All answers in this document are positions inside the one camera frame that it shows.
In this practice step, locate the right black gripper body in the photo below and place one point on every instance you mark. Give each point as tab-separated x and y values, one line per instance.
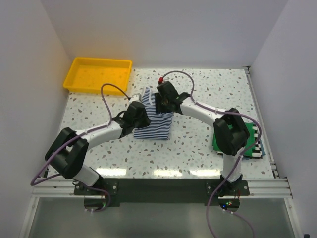
162	103

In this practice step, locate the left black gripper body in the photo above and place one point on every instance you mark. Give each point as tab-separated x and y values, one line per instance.
142	122

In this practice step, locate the blue striped tank top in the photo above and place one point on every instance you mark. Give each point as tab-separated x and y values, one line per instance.
160	125

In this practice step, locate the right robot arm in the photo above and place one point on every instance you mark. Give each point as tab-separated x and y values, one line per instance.
230	131

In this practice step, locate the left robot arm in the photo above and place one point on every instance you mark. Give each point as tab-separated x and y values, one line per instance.
68	152

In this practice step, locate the black white striped tank top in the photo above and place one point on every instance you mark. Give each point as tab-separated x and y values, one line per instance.
253	131

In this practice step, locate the yellow plastic tray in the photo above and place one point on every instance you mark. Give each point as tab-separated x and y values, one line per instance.
96	75

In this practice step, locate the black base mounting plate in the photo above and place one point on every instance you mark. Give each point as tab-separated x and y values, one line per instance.
115	191

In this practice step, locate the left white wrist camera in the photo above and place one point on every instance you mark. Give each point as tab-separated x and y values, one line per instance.
136	97

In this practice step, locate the aluminium frame rail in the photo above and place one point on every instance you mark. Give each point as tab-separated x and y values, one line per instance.
258	188

